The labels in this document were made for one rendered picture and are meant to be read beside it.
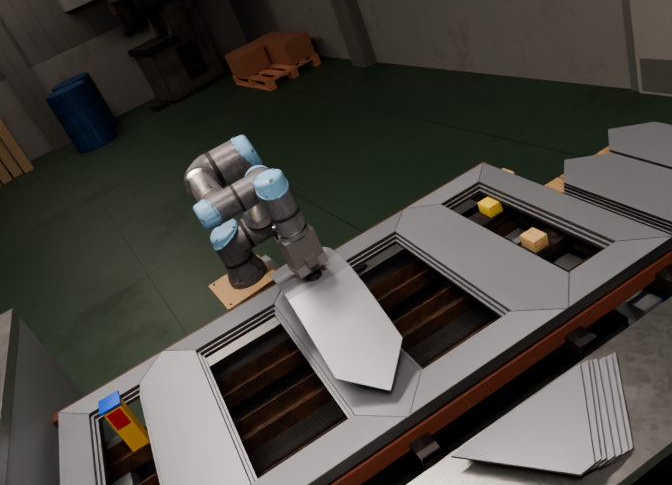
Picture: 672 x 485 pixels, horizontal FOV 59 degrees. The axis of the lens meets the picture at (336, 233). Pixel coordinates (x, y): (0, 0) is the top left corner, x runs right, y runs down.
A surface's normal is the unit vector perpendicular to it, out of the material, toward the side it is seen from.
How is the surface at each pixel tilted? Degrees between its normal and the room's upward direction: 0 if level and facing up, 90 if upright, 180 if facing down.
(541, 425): 0
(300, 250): 90
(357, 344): 28
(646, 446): 0
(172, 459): 0
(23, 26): 90
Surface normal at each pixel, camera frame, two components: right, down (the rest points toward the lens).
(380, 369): -0.12, -0.53
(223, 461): -0.34, -0.80
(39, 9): 0.48, 0.30
